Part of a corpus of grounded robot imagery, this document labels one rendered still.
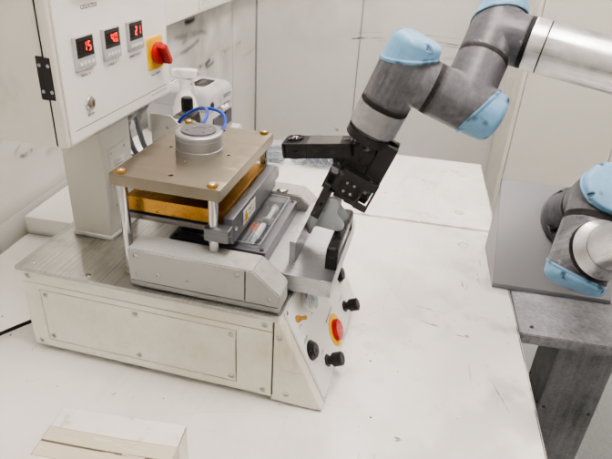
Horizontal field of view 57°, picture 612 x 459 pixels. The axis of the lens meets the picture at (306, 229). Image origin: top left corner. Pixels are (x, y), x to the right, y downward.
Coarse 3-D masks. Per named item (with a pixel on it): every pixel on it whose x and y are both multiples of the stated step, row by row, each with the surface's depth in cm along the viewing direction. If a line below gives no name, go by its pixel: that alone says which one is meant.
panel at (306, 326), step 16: (336, 288) 111; (288, 304) 89; (320, 304) 102; (336, 304) 109; (288, 320) 88; (304, 320) 94; (320, 320) 100; (304, 336) 92; (320, 336) 98; (304, 352) 91; (320, 352) 97; (320, 368) 95; (320, 384) 94
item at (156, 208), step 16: (256, 176) 100; (144, 192) 91; (240, 192) 93; (144, 208) 90; (160, 208) 90; (176, 208) 89; (192, 208) 88; (224, 208) 88; (176, 224) 90; (192, 224) 90
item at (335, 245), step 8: (352, 216) 101; (344, 224) 96; (336, 232) 93; (344, 232) 94; (336, 240) 91; (344, 240) 95; (328, 248) 89; (336, 248) 89; (328, 256) 89; (336, 256) 89; (328, 264) 90; (336, 264) 90
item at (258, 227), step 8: (272, 200) 104; (280, 200) 104; (264, 208) 101; (272, 208) 101; (280, 208) 101; (256, 216) 98; (264, 216) 98; (272, 216) 98; (248, 224) 95; (256, 224) 95; (264, 224) 96; (248, 232) 93; (256, 232) 93; (264, 232) 93; (240, 240) 90; (248, 240) 90; (256, 240) 91
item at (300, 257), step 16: (304, 224) 95; (352, 224) 104; (288, 240) 98; (304, 240) 97; (320, 240) 98; (272, 256) 93; (288, 256) 93; (304, 256) 94; (320, 256) 94; (288, 272) 89; (304, 272) 89; (320, 272) 90; (336, 272) 91; (288, 288) 90; (304, 288) 89; (320, 288) 88
